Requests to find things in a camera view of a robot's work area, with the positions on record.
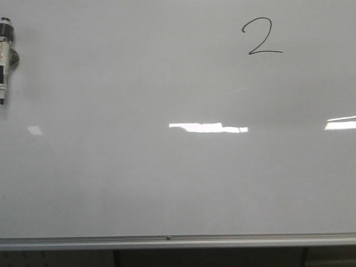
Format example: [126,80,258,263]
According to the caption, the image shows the white whiteboard with aluminium frame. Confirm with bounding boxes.
[1,1,355,251]

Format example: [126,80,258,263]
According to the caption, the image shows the black white whiteboard marker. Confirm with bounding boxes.
[1,17,19,105]

